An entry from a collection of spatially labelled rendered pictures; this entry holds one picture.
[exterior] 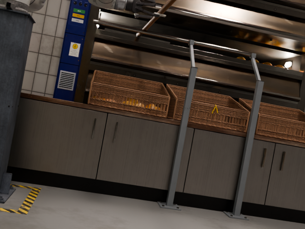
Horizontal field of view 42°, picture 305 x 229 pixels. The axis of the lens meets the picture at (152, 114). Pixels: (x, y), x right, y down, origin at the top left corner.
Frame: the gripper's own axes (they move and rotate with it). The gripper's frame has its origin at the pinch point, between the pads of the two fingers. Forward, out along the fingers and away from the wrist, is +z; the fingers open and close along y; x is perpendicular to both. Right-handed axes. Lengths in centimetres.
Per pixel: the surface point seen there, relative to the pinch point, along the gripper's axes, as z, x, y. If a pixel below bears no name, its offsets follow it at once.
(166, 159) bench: 28, -38, 87
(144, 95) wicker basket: 5, -42, 47
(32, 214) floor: -47, 24, 118
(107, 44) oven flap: -25, -95, 11
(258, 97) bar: 82, -32, 34
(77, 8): -53, -90, -11
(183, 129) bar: 34, -32, 65
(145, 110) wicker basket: 8, -43, 57
